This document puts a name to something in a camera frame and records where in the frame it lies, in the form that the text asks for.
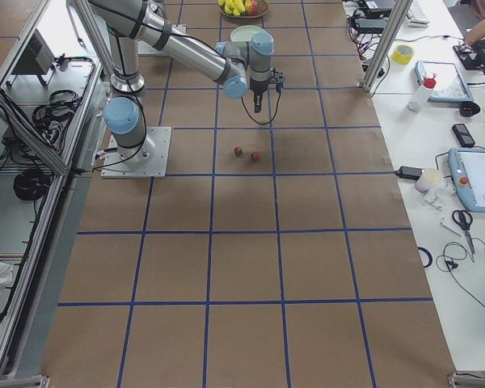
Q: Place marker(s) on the red strawberry lower right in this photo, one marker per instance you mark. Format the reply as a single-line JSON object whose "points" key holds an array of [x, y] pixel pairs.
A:
{"points": [[255, 156]]}

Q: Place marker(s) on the yellow tape roll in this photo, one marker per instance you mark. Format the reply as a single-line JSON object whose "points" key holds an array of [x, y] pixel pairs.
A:
{"points": [[402, 54]]}

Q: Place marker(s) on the blue teach pendant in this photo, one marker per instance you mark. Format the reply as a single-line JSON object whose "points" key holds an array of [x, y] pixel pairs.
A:
{"points": [[451, 86], [467, 167]]}

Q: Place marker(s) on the black power adapter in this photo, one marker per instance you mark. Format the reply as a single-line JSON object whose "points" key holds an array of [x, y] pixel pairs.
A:
{"points": [[409, 173]]}

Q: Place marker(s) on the black handled scissors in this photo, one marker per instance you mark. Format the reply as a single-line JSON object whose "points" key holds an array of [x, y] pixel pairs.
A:
{"points": [[464, 220]]}

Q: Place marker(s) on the yellow banana bunch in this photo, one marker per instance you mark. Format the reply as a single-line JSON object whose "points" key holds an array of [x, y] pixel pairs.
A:
{"points": [[234, 8]]}

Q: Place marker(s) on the grey electronics box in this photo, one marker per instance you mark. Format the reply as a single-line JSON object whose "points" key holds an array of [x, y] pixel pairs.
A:
{"points": [[37, 59]]}

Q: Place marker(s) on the red yellow apple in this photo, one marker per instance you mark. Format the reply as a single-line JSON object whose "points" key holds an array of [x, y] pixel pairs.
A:
{"points": [[251, 7]]}

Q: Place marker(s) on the brown wicker basket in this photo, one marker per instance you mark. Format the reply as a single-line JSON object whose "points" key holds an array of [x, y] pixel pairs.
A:
{"points": [[263, 10]]}

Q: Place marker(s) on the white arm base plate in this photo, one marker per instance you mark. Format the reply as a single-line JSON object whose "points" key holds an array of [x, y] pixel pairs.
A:
{"points": [[150, 161]]}

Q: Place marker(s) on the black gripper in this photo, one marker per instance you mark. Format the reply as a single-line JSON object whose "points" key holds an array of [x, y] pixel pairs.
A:
{"points": [[259, 87]]}

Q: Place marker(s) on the light green plate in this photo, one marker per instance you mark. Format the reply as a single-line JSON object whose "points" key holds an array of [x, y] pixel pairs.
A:
{"points": [[246, 33]]}

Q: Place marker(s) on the black phone device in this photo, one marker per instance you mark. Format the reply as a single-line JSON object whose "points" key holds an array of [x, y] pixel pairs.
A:
{"points": [[463, 136]]}

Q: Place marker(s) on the white red-capped bottle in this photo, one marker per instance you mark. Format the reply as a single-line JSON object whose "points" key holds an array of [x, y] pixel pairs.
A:
{"points": [[422, 94]]}

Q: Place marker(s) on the blue teach pendant near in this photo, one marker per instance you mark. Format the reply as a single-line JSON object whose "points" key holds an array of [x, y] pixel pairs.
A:
{"points": [[467, 167]]}

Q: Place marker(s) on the blue teach pendant far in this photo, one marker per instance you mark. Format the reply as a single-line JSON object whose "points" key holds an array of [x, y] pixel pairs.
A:
{"points": [[451, 86]]}

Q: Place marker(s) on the black small bowl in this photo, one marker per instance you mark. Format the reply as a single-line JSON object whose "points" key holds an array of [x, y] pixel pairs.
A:
{"points": [[468, 109]]}

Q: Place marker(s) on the aluminium frame post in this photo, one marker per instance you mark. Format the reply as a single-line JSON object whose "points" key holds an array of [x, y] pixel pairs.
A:
{"points": [[393, 25]]}

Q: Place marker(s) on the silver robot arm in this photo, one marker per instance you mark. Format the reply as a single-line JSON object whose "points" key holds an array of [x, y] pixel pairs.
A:
{"points": [[238, 67]]}

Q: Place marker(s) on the white paper cup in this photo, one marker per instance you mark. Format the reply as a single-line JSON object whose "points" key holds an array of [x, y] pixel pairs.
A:
{"points": [[430, 178]]}

